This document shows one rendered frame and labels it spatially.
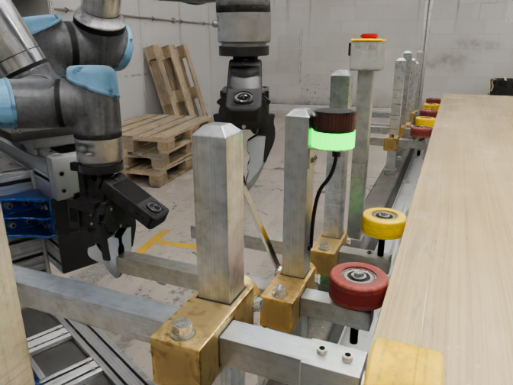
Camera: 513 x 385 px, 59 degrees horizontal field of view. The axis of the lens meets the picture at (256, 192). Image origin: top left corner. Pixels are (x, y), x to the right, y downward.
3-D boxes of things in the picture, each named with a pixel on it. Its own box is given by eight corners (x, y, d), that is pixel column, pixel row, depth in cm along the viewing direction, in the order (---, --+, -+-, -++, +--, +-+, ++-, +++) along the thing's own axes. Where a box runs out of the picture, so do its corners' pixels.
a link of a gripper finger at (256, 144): (266, 180, 74) (266, 124, 71) (265, 193, 68) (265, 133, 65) (246, 180, 74) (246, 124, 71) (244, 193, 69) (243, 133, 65)
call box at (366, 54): (348, 73, 105) (350, 38, 103) (354, 72, 111) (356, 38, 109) (379, 74, 103) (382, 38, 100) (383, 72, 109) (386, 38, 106)
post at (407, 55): (392, 160, 207) (403, 50, 191) (393, 159, 210) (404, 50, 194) (400, 161, 205) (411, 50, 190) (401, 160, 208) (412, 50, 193)
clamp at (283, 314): (259, 326, 66) (259, 296, 64) (289, 283, 77) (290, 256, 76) (295, 335, 63) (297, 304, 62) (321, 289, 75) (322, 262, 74)
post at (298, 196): (279, 392, 77) (285, 109, 62) (285, 378, 80) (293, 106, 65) (298, 397, 76) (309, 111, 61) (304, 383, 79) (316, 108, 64)
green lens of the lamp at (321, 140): (305, 147, 61) (306, 131, 60) (317, 140, 66) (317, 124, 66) (349, 152, 59) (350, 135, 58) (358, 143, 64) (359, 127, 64)
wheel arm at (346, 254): (190, 241, 102) (189, 224, 101) (198, 236, 105) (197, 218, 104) (388, 279, 86) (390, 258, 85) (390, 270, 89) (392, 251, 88)
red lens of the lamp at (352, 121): (306, 130, 60) (306, 113, 60) (317, 122, 66) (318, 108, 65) (350, 133, 58) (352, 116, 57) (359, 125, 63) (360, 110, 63)
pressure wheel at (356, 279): (319, 351, 64) (323, 279, 60) (333, 321, 71) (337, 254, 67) (376, 366, 61) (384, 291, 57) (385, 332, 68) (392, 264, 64)
